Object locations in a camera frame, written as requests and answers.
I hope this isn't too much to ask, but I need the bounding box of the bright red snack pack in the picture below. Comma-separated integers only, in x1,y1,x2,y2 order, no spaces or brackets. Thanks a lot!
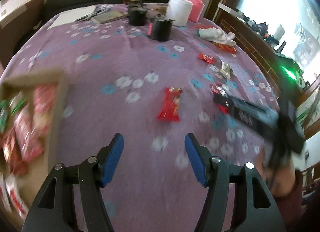
157,87,183,122
210,84,229,114

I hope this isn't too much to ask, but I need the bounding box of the green white snack pack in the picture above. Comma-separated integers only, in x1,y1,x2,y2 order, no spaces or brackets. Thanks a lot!
220,61,232,80

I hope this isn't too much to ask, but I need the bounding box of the pink candy bag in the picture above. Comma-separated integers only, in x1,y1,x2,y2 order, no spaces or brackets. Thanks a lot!
14,103,44,163
33,85,56,137

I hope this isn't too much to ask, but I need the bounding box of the white red snack sachet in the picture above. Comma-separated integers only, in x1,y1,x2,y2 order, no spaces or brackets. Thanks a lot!
0,173,12,213
5,175,29,220

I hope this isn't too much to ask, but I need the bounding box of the green candy packet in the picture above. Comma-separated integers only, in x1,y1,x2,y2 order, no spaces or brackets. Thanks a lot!
0,100,8,133
9,91,27,116

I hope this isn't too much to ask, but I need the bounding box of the small red candy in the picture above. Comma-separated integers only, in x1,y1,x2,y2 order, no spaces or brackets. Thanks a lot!
198,53,214,65

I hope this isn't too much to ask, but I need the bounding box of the right hand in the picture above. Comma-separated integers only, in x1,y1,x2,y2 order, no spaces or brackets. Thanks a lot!
255,145,296,197

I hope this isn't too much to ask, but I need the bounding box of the wooden side cabinet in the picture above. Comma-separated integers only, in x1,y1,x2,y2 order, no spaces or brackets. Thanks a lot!
214,3,303,104

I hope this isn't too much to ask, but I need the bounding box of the purple floral tablecloth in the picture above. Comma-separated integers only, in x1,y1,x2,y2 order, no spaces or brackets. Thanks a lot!
4,19,278,231

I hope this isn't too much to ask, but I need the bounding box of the shallow cardboard box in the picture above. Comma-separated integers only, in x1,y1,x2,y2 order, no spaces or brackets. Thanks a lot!
1,69,68,230

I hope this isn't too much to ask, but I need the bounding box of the white crumpled cloth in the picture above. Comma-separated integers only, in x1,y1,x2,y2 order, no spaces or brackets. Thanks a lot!
197,28,236,47

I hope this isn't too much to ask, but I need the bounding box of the black cylindrical holder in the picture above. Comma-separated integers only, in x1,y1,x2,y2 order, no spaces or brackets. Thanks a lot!
148,16,173,42
123,0,148,27

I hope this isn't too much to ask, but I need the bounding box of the white plastic jar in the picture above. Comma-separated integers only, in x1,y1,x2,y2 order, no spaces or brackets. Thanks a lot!
165,0,193,27

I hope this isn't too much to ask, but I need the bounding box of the pink sleeved bottle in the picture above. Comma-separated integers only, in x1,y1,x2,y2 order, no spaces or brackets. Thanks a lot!
188,0,205,22

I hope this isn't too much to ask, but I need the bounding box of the tan notebook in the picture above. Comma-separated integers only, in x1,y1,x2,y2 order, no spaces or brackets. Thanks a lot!
90,10,127,24

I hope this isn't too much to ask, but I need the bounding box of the white paper sheet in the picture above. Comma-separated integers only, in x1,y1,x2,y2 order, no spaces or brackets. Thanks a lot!
47,6,95,29

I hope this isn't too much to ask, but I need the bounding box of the maroon armchair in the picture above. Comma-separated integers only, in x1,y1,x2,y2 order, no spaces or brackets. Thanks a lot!
1,0,44,69

